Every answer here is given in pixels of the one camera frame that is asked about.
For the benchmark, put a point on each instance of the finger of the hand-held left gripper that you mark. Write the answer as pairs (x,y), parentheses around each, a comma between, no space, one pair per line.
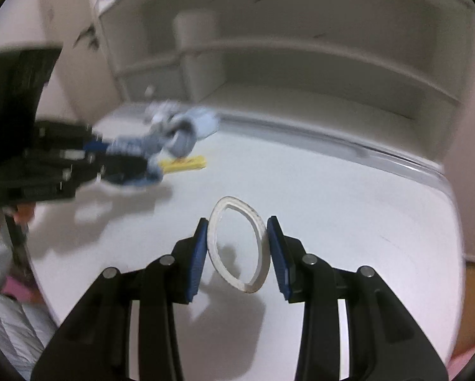
(94,143)
(118,168)

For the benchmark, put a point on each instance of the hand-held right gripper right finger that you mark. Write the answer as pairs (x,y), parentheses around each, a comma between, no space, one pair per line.
(279,254)

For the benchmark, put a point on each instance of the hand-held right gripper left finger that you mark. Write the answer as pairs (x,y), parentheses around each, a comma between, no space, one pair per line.
(198,258)

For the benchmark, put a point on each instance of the person's left hand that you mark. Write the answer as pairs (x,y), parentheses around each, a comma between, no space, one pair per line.
(25,212)

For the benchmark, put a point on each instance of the yellow plastic strip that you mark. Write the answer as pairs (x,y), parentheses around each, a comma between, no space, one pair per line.
(186,163)

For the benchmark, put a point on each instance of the grey drawer with knob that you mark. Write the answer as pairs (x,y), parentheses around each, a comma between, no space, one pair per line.
(154,87)

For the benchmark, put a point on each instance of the white door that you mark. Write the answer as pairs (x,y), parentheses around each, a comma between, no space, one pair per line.
(70,8)

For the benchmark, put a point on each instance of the pink cloth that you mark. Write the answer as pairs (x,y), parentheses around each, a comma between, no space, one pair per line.
(21,291)

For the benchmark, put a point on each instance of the person's grey quilted clothing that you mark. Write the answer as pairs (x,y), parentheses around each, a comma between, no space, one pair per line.
(7,325)

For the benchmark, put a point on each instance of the white desk shelf unit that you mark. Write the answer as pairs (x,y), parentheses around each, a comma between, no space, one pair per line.
(301,47)

